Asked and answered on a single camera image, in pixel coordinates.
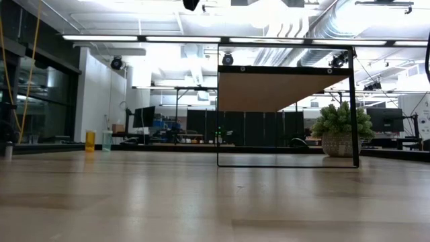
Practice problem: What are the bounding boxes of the clear plastic cup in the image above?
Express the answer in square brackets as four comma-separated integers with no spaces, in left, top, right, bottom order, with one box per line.
[101,130,114,153]

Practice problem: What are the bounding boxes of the black partition panels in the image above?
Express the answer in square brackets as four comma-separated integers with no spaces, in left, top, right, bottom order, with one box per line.
[186,110,305,147]

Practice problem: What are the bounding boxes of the black computer monitor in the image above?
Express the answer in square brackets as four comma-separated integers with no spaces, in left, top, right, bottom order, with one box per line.
[132,106,157,129]
[365,107,405,133]

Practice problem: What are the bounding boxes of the long overhead light bar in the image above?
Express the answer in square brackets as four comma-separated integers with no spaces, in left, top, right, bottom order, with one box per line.
[61,33,430,48]

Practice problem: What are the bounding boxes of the green plant in woven pot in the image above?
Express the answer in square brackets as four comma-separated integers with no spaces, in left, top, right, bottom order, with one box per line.
[310,100,376,159]

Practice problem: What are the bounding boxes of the orange pill bottle white cap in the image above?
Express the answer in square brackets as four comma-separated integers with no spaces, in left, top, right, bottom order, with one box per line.
[85,130,97,153]

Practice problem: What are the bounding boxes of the black spotlight cluster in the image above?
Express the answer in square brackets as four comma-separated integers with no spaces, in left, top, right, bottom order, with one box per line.
[362,79,383,91]

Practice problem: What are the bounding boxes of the small grey white cylinder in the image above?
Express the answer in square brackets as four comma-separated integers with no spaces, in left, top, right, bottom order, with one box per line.
[3,140,14,161]

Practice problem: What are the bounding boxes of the black frame background workbench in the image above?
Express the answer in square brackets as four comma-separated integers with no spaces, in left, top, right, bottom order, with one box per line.
[132,85,218,146]

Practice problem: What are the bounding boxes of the wooden shelf black metal frame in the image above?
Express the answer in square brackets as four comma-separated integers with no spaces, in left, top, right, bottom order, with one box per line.
[216,42,360,169]

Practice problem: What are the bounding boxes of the silver ceiling air duct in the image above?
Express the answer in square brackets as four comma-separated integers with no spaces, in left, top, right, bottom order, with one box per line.
[295,0,382,68]

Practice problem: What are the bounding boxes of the black aluminium frame rails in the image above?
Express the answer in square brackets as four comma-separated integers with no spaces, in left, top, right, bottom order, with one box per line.
[359,147,430,163]
[0,143,85,156]

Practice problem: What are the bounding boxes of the black hanging cable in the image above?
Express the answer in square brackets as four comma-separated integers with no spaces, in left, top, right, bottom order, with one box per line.
[424,30,430,85]

